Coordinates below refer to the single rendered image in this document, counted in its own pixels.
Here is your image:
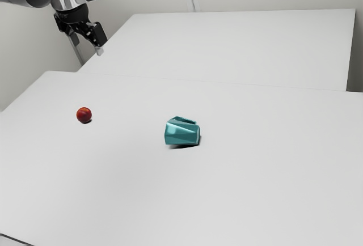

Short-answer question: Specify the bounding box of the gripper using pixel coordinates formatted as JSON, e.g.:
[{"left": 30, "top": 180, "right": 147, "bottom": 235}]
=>
[{"left": 53, "top": 3, "right": 108, "bottom": 57}]

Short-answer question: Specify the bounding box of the teal faceted mug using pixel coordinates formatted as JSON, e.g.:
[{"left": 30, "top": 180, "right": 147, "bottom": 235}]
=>
[{"left": 164, "top": 116, "right": 201, "bottom": 146}]

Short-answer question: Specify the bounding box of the red apple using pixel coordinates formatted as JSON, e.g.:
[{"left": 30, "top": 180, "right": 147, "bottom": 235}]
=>
[{"left": 75, "top": 106, "right": 93, "bottom": 124}]

